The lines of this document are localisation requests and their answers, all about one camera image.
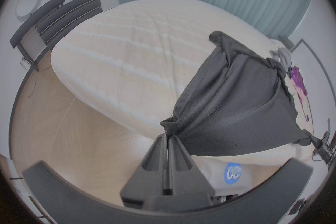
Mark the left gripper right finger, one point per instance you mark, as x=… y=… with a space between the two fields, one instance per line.
x=191 y=182

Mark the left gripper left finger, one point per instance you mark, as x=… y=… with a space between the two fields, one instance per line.
x=141 y=183

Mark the black T-shirt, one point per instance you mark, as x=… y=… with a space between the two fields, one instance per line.
x=236 y=102

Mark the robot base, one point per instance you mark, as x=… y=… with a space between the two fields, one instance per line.
x=231 y=173

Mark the pink garment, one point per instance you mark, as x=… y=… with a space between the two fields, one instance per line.
x=301 y=102

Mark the purple garment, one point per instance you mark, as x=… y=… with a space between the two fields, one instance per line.
x=298 y=78

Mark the grey garment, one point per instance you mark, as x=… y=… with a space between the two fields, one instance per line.
x=284 y=56

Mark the grey bedside table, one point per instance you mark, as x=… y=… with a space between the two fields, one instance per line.
x=286 y=41

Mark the black chest of drawers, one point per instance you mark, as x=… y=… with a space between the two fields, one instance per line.
x=68 y=15

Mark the black dressing table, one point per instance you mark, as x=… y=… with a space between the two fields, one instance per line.
x=26 y=31

